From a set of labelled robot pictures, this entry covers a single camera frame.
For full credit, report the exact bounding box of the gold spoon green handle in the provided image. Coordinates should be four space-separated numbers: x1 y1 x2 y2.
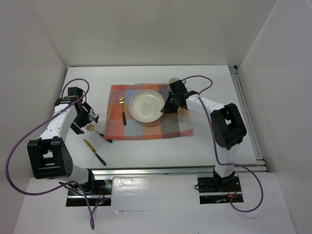
86 124 113 143

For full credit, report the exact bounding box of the light blue mug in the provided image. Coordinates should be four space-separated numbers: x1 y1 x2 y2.
168 78 186 84

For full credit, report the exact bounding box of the cream ceramic plate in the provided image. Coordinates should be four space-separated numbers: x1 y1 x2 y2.
128 90 165 123

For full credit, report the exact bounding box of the orange blue checkered cloth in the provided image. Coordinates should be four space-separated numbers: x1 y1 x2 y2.
104 83 193 140

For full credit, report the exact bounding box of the gold fork green handle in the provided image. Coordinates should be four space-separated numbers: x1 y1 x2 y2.
119 97 127 126

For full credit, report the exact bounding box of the gold knife green handle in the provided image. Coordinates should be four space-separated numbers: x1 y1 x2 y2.
83 139 107 166

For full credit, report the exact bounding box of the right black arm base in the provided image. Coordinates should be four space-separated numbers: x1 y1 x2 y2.
194 176 244 204

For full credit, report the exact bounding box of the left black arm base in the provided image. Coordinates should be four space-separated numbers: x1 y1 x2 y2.
66 178 113 207

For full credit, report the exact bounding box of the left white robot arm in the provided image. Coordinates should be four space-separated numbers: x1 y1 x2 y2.
27 87 99 195

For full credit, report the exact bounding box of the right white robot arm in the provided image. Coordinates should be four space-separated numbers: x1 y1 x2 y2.
161 78 247 191

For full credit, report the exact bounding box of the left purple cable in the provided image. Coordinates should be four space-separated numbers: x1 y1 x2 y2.
5 78 105 231

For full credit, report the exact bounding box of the purple cable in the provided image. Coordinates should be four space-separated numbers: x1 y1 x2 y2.
181 75 264 213
5 78 105 231

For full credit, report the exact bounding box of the aluminium front rail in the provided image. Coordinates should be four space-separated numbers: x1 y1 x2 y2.
39 164 268 177

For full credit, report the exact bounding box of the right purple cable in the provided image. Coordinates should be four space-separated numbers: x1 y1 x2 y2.
181 75 264 213

